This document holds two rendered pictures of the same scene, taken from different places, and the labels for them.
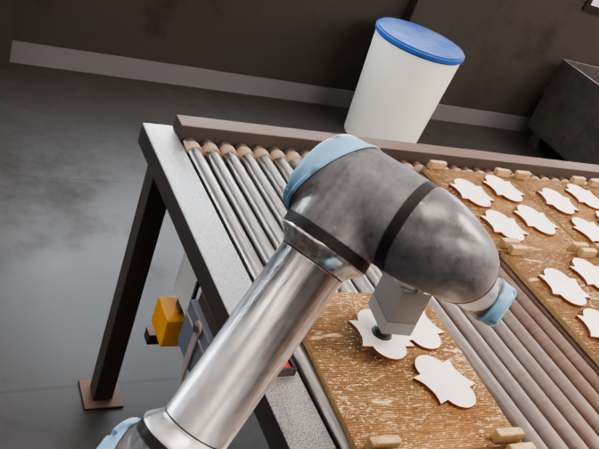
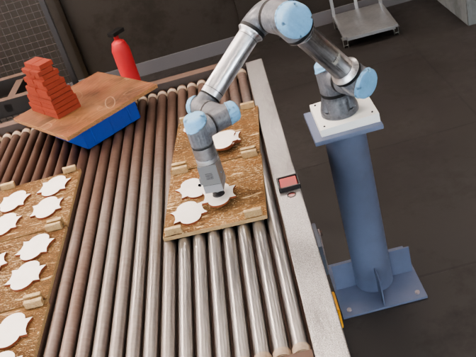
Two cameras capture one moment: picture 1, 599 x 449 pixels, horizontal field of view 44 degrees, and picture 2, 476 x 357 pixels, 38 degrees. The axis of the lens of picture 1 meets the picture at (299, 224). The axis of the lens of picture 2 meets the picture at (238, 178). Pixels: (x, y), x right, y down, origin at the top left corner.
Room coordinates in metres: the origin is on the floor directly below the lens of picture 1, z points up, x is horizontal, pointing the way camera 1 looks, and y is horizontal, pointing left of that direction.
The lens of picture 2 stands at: (2.70, 1.11, 2.17)
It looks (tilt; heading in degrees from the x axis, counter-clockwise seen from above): 30 degrees down; 219
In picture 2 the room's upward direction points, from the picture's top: 17 degrees counter-clockwise
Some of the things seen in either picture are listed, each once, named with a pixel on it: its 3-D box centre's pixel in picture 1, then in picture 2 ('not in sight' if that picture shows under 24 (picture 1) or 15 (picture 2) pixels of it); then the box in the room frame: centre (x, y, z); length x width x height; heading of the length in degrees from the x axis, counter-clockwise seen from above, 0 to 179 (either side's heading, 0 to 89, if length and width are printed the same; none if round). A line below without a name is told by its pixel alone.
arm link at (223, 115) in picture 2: not in sight; (219, 115); (1.08, -0.20, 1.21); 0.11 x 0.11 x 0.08; 67
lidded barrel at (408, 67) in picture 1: (398, 89); not in sight; (4.53, -0.26, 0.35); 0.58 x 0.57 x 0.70; 36
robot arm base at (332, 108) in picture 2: not in sight; (337, 100); (0.50, -0.08, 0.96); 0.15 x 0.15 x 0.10
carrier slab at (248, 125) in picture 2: not in sight; (217, 138); (0.79, -0.49, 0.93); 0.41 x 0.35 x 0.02; 30
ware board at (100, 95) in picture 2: not in sight; (84, 103); (0.71, -1.25, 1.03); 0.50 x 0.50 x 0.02; 75
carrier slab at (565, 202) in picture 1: (586, 213); not in sight; (2.23, -0.84, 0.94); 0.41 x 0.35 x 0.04; 35
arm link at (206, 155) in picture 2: not in sight; (205, 150); (1.18, -0.23, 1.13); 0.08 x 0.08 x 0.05
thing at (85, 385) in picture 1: (128, 291); not in sight; (1.65, 0.38, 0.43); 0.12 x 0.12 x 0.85; 35
